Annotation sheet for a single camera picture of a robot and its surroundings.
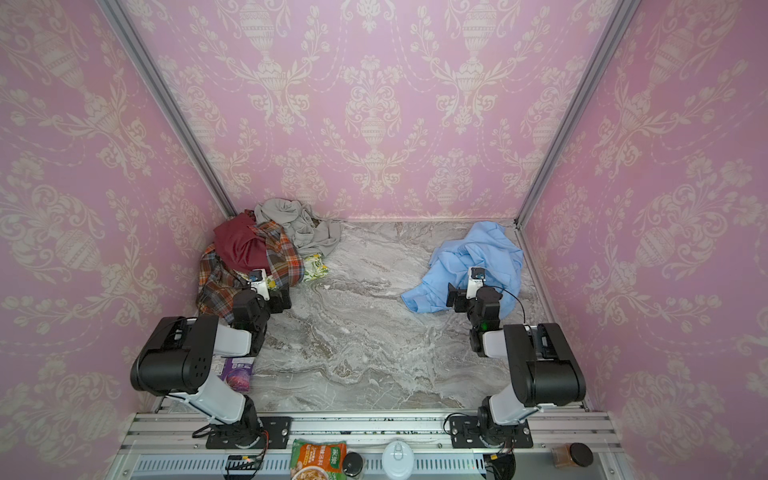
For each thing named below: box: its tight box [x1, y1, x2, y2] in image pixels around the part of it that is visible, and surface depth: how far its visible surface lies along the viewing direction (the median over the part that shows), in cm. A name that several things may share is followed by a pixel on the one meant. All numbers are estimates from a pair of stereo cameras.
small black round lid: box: [342, 452, 363, 477], surface depth 64 cm
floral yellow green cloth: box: [304, 254, 329, 282], surface depth 107 cm
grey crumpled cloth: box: [254, 197, 343, 258], surface depth 115 cm
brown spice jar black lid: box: [551, 442, 594, 468], surface depth 65 cm
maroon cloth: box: [214, 213, 270, 275], surface depth 99 cm
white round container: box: [382, 440, 415, 480], surface depth 67 cm
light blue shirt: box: [400, 221, 524, 319], surface depth 102 cm
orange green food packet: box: [290, 438, 347, 480], surface depth 70 cm
